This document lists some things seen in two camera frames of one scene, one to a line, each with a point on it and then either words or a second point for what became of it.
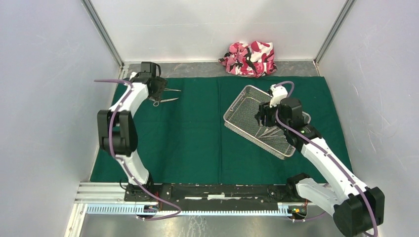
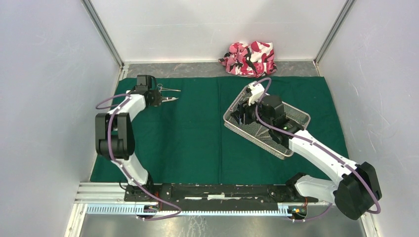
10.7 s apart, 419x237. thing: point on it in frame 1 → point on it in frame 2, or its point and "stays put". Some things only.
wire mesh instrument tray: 240,117 stays put
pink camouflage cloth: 254,59 stays put
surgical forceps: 168,89 stays put
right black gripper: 265,109 → 243,107
